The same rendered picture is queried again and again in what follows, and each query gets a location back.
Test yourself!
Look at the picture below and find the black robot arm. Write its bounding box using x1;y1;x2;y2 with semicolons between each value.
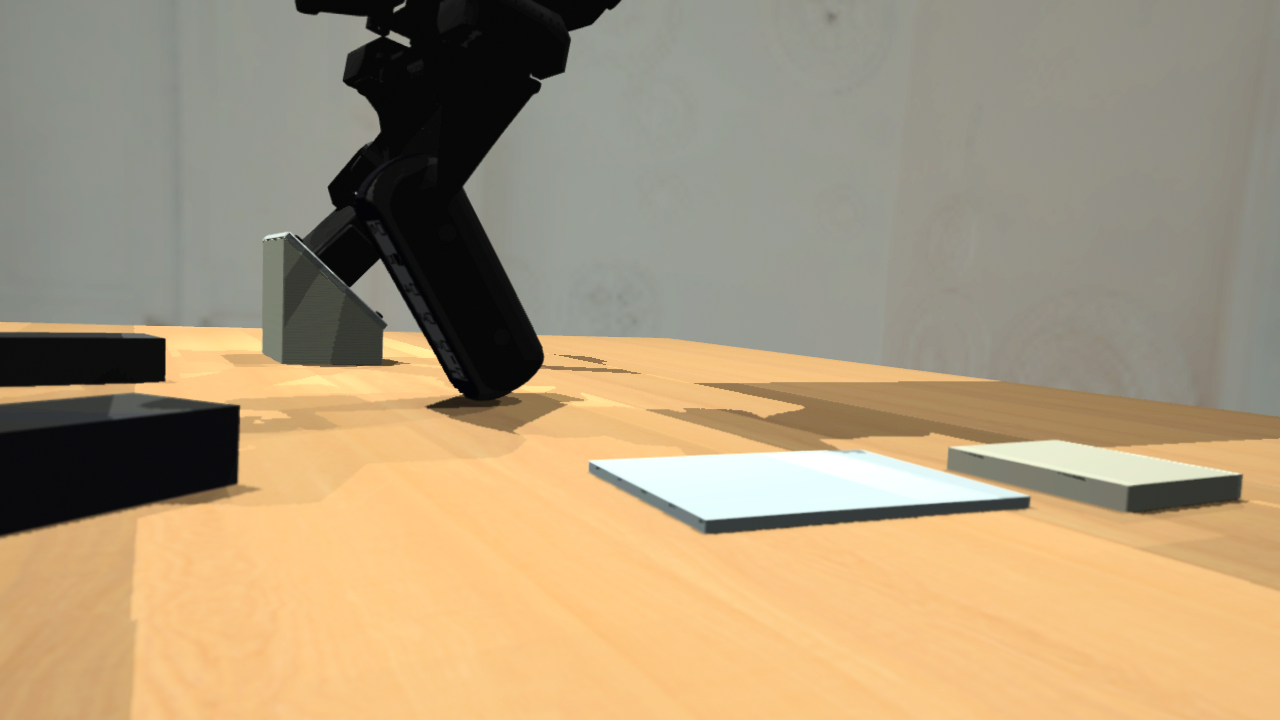
294;0;621;287

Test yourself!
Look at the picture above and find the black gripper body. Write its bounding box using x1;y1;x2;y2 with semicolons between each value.
343;0;571;106

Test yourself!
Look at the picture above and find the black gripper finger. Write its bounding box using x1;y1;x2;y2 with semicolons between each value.
424;41;541;196
355;77;442;163

